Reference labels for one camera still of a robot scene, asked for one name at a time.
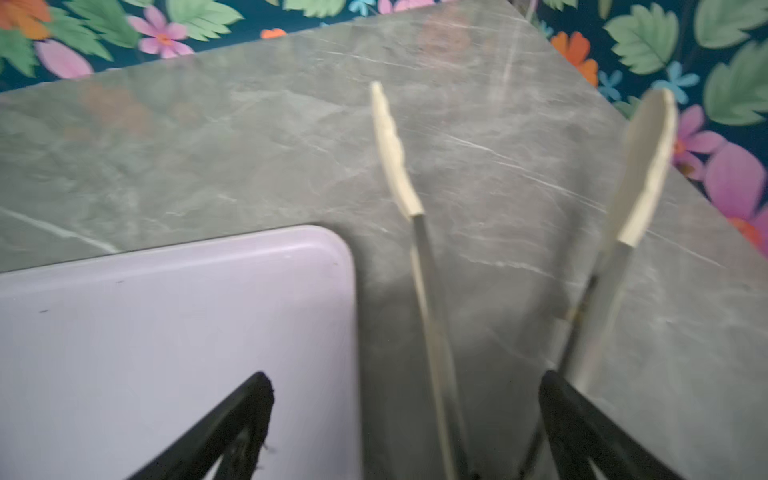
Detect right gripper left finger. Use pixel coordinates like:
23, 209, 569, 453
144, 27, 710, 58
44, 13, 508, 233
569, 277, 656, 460
131, 372, 275, 480

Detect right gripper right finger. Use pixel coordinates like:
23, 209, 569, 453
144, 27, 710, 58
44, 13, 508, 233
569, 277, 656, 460
538, 370, 682, 480

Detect lavender plastic tray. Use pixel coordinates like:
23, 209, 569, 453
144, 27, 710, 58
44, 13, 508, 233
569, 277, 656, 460
1, 226, 363, 479

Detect steel tongs cream tips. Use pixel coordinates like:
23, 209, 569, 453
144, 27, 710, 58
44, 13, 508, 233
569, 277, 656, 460
370, 81, 678, 479

